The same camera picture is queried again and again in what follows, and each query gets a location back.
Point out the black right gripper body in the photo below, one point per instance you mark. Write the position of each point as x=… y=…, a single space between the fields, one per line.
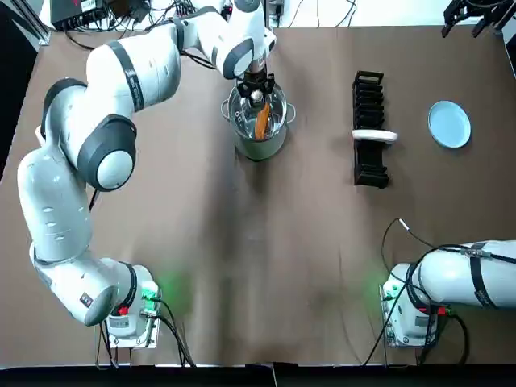
x=471 y=7

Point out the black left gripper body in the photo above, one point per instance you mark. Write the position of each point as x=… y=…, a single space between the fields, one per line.
x=257 y=76

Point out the glass lid with chrome knob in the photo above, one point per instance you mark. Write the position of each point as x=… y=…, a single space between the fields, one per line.
x=242 y=117

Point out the orange corn cob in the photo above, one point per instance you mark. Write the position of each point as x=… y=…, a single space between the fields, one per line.
x=262 y=123

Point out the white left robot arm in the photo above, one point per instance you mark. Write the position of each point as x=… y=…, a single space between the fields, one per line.
x=133 y=76

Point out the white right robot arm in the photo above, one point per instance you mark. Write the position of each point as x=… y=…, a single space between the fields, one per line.
x=447 y=278

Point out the pale green steel pot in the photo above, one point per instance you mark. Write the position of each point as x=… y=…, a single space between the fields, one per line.
x=262 y=149

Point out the light blue plate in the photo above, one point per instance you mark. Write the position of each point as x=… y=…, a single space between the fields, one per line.
x=449 y=124

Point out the white plate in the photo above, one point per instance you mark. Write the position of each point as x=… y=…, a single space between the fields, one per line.
x=375 y=136

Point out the black dish rack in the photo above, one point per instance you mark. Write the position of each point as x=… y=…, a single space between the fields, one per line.
x=369 y=165

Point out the black box with red logo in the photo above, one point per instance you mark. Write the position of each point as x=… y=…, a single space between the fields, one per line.
x=78 y=12

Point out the aluminium profile post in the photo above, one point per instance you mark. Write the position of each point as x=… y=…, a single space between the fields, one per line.
x=40 y=28

